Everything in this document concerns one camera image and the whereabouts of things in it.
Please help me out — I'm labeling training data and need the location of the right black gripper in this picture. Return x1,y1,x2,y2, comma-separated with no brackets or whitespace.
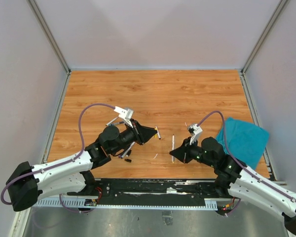
170,136,216,167

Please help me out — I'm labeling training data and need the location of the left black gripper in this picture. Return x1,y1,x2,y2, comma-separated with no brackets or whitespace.
110,118,157,155

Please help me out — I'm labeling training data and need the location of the white marker yellow end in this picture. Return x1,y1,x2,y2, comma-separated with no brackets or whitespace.
171,134,175,163

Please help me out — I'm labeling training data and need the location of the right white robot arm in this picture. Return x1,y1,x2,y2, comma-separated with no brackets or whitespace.
170,137,296,236

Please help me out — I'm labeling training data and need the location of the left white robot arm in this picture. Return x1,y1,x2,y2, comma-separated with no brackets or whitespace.
6,119,157,212

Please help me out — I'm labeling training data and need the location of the white pen black end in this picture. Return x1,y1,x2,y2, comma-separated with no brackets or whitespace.
155,125,161,140

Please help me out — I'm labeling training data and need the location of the white pen black tip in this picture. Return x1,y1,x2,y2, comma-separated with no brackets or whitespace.
120,147,132,158

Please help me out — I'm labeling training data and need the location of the white pen dark barrel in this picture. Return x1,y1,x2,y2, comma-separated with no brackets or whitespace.
106,117,124,126

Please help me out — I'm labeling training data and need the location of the teal cloth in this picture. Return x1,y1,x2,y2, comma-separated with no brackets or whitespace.
216,117,269,169

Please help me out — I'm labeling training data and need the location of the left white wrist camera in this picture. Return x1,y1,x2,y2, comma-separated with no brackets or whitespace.
114,106,134,127

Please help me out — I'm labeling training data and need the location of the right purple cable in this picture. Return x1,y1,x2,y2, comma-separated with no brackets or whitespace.
198,110,296,208

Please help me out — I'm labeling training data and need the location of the purple cable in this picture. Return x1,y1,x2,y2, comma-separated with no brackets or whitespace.
198,110,296,208
0,103,116,213

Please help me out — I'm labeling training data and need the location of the grey slotted cable duct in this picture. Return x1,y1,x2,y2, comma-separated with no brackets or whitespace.
37,197,219,211

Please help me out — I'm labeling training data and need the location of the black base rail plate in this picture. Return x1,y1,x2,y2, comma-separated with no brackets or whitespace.
88,178,227,205

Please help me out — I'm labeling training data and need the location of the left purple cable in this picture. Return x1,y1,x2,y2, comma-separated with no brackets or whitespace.
0,103,116,213

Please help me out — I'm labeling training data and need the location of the left aluminium frame post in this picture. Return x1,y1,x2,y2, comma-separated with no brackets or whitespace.
26,0,72,75

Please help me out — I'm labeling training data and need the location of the aluminium frame post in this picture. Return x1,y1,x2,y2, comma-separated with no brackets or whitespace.
26,0,72,75
240,0,291,75

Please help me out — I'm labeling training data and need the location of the right aluminium frame post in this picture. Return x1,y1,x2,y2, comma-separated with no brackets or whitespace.
240,0,291,75

